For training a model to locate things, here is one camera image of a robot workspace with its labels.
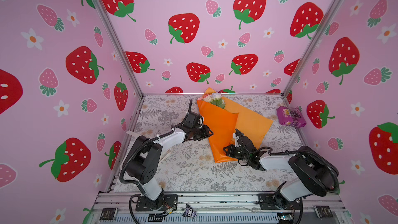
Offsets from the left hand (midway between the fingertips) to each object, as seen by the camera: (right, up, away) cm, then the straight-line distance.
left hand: (212, 133), depth 89 cm
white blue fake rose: (+4, +21, +20) cm, 30 cm away
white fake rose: (-2, +22, +21) cm, 31 cm away
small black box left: (-49, -34, -19) cm, 63 cm away
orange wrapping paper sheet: (+8, +8, +17) cm, 20 cm away
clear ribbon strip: (-52, -2, +11) cm, 54 cm away
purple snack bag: (+53, +9, +12) cm, 55 cm away
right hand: (+5, -9, 0) cm, 10 cm away
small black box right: (+50, -33, -19) cm, 63 cm away
